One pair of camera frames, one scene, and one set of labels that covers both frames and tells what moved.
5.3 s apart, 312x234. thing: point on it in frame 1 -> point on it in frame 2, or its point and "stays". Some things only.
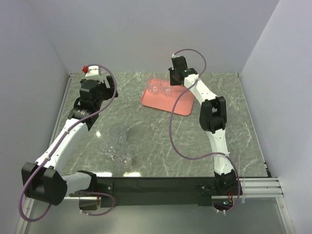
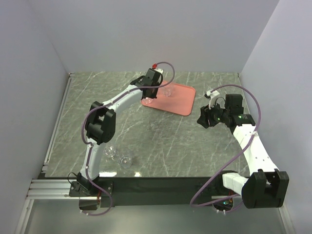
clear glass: (118, 131) -> (147, 101)
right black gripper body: (173, 81) -> (215, 114)
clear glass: (126, 162) stays
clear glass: (167, 88) stays
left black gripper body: (105, 93) -> (154, 93)
